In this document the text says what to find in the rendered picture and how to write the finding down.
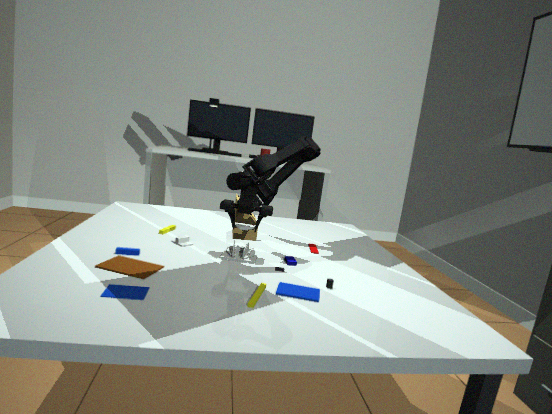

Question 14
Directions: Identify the red rectangular block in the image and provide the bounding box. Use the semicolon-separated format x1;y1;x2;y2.
308;243;319;254

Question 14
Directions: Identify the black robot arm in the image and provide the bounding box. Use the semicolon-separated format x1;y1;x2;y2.
226;136;321;215

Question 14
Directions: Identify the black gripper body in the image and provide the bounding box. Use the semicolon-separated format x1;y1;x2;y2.
220;189;273;216

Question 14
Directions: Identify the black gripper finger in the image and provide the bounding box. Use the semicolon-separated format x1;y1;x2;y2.
255;213;267;232
225;209;235;229

